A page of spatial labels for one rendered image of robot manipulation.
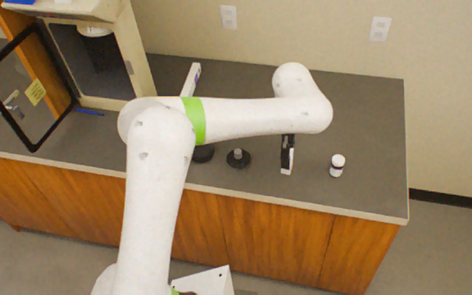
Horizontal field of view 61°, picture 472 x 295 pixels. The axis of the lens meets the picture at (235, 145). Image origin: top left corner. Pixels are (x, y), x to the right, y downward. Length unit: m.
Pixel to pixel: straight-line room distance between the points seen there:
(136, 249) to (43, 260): 1.93
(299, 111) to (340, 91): 0.82
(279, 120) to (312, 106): 0.10
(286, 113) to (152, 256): 0.46
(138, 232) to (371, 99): 1.27
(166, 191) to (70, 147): 1.07
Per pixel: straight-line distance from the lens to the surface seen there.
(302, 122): 1.01
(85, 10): 1.36
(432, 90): 2.03
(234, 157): 1.50
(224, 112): 0.92
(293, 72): 1.11
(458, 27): 1.83
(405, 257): 2.49
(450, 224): 2.67
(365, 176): 1.53
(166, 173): 0.72
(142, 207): 0.74
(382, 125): 1.70
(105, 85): 1.85
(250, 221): 1.70
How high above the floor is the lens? 2.17
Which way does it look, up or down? 51 degrees down
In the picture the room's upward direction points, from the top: 6 degrees counter-clockwise
